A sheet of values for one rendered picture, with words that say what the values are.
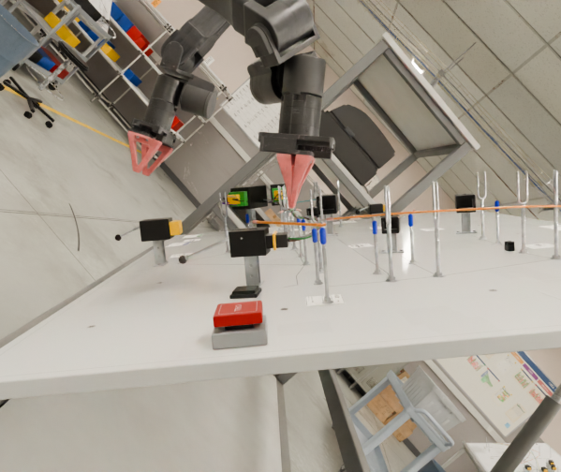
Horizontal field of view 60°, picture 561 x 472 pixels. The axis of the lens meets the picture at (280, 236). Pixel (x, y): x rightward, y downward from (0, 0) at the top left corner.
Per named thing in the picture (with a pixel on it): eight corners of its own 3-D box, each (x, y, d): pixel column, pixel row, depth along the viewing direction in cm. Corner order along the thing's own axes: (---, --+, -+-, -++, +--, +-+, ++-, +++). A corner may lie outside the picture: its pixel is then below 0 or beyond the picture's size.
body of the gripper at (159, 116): (174, 145, 105) (185, 113, 105) (159, 136, 95) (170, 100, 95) (147, 137, 106) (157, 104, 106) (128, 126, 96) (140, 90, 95)
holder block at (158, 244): (122, 266, 107) (116, 221, 106) (177, 260, 107) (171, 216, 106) (115, 270, 102) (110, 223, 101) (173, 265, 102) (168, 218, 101)
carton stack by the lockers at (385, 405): (364, 404, 779) (404, 370, 774) (362, 396, 812) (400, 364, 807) (401, 444, 774) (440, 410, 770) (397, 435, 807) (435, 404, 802)
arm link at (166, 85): (164, 76, 103) (155, 66, 97) (194, 85, 103) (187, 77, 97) (155, 107, 103) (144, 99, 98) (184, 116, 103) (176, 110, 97)
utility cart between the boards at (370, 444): (336, 476, 405) (421, 404, 400) (328, 421, 515) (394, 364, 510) (376, 521, 405) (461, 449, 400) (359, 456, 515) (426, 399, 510)
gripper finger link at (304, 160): (263, 204, 73) (268, 140, 72) (310, 209, 72) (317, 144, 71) (254, 205, 66) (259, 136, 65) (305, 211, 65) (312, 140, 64)
